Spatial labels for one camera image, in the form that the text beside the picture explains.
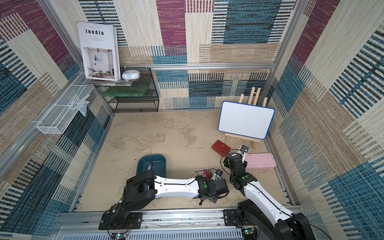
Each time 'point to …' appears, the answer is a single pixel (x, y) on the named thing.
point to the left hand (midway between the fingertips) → (214, 193)
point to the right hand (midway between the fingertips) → (233, 154)
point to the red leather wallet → (221, 147)
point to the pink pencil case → (260, 160)
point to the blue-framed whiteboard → (246, 119)
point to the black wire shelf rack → (134, 95)
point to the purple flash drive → (205, 171)
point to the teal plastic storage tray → (158, 162)
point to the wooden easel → (252, 93)
